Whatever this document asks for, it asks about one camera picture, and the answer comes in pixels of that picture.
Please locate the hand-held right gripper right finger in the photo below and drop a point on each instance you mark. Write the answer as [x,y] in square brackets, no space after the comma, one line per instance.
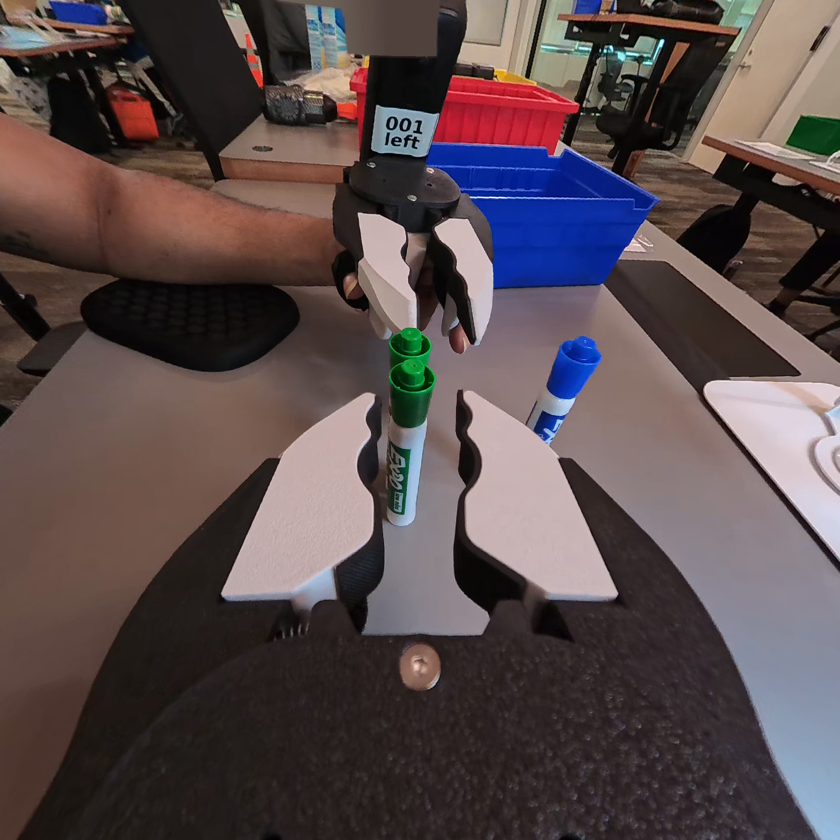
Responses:
[525,518]

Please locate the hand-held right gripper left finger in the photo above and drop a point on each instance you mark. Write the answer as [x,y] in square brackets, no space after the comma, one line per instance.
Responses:
[308,518]

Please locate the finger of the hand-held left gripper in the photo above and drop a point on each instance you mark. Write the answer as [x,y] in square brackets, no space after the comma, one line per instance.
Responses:
[472,282]
[384,275]

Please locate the green dry erase marker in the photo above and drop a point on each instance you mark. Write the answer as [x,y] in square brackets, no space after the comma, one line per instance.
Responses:
[410,344]
[407,459]

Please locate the blue plastic bin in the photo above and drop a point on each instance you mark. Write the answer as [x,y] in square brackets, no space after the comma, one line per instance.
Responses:
[558,249]
[79,12]

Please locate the blue dry erase marker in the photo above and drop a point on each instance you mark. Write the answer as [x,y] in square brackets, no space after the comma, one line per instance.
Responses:
[571,367]

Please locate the person's left forearm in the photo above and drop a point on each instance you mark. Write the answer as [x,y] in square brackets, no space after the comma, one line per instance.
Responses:
[164,229]

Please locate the person's left hand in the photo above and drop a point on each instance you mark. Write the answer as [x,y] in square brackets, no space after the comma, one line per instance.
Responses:
[433,308]

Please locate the red plastic bin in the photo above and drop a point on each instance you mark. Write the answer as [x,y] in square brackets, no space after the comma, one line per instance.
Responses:
[505,118]

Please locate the white plastic bag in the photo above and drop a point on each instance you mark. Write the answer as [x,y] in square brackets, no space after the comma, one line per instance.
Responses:
[331,80]

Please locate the black textured roll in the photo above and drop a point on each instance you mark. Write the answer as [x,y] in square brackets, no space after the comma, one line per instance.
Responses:
[295,105]

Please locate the yellow plastic bin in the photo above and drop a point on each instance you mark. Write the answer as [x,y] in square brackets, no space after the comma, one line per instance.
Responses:
[515,77]

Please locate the blue white packet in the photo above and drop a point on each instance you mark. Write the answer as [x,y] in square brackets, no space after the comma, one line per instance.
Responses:
[325,39]

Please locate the orange traffic cone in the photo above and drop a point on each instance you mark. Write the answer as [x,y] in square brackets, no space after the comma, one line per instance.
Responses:
[254,65]

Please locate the black textured wrist pad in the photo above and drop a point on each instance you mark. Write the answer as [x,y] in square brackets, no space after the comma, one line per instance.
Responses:
[190,328]

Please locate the black office chair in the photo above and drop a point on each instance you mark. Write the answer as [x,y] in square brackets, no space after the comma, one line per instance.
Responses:
[633,118]

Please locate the black backpack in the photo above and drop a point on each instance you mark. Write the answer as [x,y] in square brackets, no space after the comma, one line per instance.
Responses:
[715,239]

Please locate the wooden board document stand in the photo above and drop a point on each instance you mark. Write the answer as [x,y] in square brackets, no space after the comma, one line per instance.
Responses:
[761,420]

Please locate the wooden standing desk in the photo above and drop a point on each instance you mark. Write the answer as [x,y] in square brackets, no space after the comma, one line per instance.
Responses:
[649,26]

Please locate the wooden top work table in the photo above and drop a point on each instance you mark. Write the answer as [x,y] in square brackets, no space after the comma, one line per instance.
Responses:
[741,148]

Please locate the black chair armrest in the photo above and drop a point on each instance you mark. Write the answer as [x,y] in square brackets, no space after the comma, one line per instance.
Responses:
[52,351]

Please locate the green plastic bin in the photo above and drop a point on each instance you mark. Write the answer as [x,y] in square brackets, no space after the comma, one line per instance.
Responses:
[814,134]

